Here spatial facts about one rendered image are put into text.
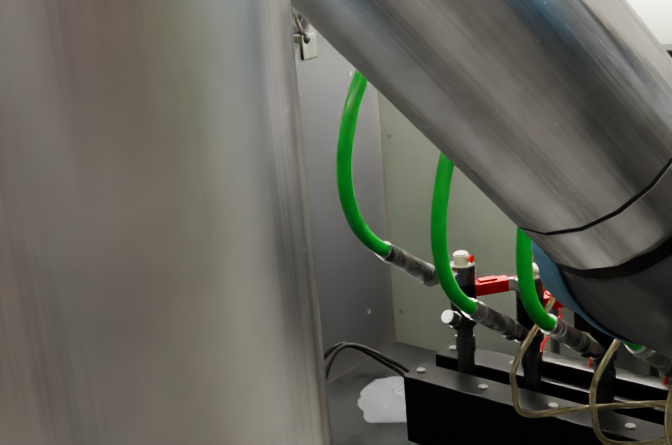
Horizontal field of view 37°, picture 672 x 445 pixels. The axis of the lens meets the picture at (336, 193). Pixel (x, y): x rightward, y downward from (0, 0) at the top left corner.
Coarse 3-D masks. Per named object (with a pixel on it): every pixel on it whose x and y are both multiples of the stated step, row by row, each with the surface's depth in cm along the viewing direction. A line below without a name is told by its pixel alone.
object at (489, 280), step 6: (492, 276) 109; (498, 276) 109; (504, 276) 109; (480, 282) 108; (486, 282) 108; (492, 282) 108; (498, 282) 108; (504, 282) 108; (480, 288) 108; (486, 288) 108; (492, 288) 108; (498, 288) 108; (504, 288) 108; (480, 294) 108; (486, 294) 108
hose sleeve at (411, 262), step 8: (392, 248) 96; (384, 256) 96; (392, 256) 96; (400, 256) 97; (408, 256) 98; (392, 264) 98; (400, 264) 98; (408, 264) 98; (416, 264) 100; (424, 264) 101; (408, 272) 100; (416, 272) 100; (424, 272) 101; (424, 280) 102
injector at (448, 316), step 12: (456, 276) 106; (468, 276) 106; (468, 288) 107; (444, 312) 106; (456, 312) 107; (456, 324) 107; (468, 324) 108; (456, 336) 109; (468, 336) 109; (456, 348) 110; (468, 348) 109; (468, 360) 109; (468, 372) 110
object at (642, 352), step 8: (632, 344) 82; (632, 352) 84; (640, 352) 83; (648, 352) 84; (656, 352) 85; (648, 360) 86; (656, 360) 86; (664, 360) 87; (656, 368) 89; (664, 368) 88
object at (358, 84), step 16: (352, 80) 90; (352, 96) 90; (352, 112) 90; (352, 128) 90; (352, 144) 90; (336, 160) 90; (352, 192) 91; (352, 208) 91; (352, 224) 92; (368, 240) 94
